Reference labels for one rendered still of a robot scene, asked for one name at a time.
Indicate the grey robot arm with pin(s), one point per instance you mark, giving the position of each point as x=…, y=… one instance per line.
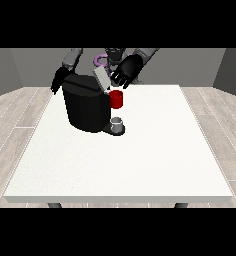
x=144, y=55
x=71, y=59

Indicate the pale grey machine lid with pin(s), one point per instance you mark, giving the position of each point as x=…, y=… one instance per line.
x=101, y=77

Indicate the red pod holder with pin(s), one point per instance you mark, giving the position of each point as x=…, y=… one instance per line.
x=116, y=98

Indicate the black coffee machine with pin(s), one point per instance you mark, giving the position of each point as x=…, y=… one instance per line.
x=85, y=103

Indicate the grey robot trunk purple rings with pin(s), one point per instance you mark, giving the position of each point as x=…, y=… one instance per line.
x=110, y=58

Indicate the small grey cup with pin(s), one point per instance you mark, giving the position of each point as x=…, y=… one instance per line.
x=117, y=124

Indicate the dark table leg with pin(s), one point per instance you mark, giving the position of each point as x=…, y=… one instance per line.
x=54, y=205

